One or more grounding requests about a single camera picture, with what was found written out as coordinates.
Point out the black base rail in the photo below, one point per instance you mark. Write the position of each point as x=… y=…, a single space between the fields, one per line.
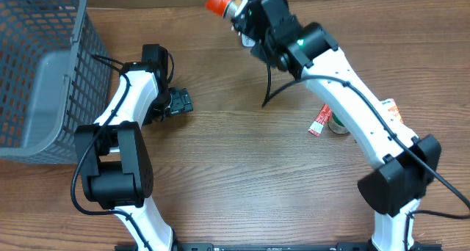
x=341 y=246

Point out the orange tissue pack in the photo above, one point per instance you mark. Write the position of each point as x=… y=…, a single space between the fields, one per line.
x=391 y=106

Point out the green lid jar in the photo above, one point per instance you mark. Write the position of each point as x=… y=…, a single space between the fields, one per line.
x=336 y=125

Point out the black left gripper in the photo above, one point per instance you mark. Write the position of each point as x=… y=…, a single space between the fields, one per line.
x=181 y=101

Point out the red stick sachet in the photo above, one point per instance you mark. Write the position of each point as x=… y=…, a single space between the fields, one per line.
x=320 y=121

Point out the grey plastic basket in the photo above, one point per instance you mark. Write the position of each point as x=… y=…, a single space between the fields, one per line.
x=50 y=84

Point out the white barcode scanner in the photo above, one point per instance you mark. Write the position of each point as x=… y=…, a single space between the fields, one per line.
x=247 y=42

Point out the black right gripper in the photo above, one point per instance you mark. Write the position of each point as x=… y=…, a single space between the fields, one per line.
x=242 y=17

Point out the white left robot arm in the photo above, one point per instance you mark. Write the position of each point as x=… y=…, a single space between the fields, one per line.
x=114 y=166

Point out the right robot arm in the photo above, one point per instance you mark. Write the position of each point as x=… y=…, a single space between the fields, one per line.
x=403 y=164

